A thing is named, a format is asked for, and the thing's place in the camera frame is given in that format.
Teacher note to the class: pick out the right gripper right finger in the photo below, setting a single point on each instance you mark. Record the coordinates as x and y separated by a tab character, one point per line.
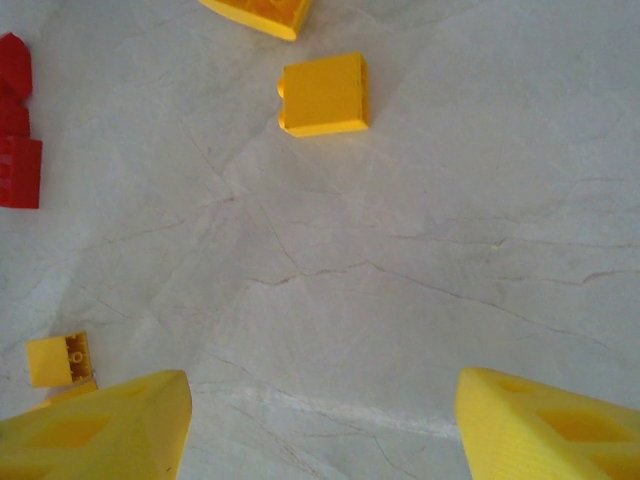
550	440

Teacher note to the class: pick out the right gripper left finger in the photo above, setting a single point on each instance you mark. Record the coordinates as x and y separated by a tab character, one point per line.
100	440

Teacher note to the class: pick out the small yellow lego brick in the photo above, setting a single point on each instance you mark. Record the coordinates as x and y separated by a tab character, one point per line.
325	95

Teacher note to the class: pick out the long yellow lego brick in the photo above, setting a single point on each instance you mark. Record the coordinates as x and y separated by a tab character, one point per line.
265	17

